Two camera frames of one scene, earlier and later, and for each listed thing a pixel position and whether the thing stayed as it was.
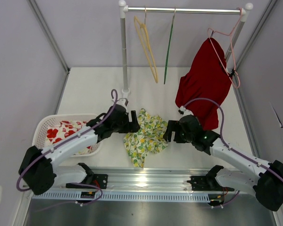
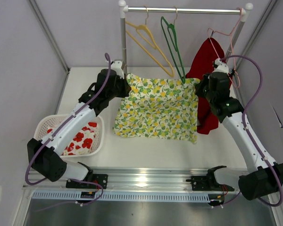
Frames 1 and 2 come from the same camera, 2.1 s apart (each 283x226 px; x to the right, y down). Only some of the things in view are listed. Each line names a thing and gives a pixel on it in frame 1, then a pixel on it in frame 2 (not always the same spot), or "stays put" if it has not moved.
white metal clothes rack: x=123 y=8 stays put
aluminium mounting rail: x=150 y=178 stays put
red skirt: x=210 y=76 stays put
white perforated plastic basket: x=40 y=138 stays put
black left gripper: x=130 y=127 -> x=126 y=87
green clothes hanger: x=169 y=44 -> x=171 y=29
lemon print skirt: x=150 y=137 -> x=162 y=108
